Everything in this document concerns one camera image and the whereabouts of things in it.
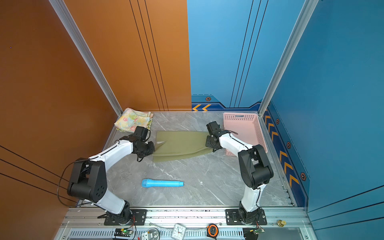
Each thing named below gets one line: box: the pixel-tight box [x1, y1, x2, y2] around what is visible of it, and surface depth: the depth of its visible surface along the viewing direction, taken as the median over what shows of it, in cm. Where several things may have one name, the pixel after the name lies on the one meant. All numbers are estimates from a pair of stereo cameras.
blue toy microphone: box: [141, 178, 185, 188], surface depth 84 cm
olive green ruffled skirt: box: [152, 130, 213, 162], surface depth 101 cm
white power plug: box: [141, 227, 160, 240], surface depth 65 cm
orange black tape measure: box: [206, 223, 219, 240], surface depth 69 cm
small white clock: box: [171, 223, 186, 240], surface depth 70 cm
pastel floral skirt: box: [114, 107, 154, 133], surface depth 111 cm
